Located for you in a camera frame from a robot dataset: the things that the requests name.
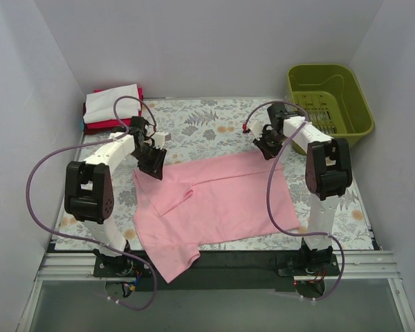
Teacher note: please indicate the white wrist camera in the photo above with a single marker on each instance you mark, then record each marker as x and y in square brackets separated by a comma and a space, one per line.
[160, 138]
[257, 129]

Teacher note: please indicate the green plastic basket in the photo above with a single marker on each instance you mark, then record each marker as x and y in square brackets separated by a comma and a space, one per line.
[332, 96]

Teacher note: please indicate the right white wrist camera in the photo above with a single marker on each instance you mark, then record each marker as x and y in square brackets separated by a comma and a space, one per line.
[257, 129]

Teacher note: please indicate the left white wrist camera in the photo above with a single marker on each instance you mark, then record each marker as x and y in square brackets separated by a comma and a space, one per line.
[160, 138]

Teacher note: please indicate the dark red folded t shirt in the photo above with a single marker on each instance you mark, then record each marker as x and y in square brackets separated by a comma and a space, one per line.
[93, 131]

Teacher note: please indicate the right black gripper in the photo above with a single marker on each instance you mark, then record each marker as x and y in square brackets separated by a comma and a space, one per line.
[267, 142]

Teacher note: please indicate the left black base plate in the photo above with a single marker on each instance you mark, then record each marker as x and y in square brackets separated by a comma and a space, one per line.
[119, 266]

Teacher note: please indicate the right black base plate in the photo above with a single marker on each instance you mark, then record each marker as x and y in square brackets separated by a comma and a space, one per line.
[306, 262]

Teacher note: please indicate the pink t shirt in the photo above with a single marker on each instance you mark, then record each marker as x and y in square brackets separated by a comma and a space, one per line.
[207, 201]

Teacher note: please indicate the white folded t shirt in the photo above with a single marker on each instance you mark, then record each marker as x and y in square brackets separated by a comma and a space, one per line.
[99, 106]

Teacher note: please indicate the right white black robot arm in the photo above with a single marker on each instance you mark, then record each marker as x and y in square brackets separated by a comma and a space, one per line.
[328, 174]

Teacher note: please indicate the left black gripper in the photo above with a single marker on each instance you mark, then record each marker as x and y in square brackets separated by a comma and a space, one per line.
[151, 160]

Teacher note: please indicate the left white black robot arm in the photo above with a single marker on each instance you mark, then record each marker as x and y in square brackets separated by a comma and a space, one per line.
[89, 194]

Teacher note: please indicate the floral table mat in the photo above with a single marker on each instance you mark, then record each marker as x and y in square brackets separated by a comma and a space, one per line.
[207, 128]

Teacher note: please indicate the aluminium frame rail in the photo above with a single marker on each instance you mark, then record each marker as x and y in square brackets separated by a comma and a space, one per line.
[80, 266]

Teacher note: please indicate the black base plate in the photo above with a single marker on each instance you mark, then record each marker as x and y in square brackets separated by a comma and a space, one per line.
[119, 266]
[306, 262]

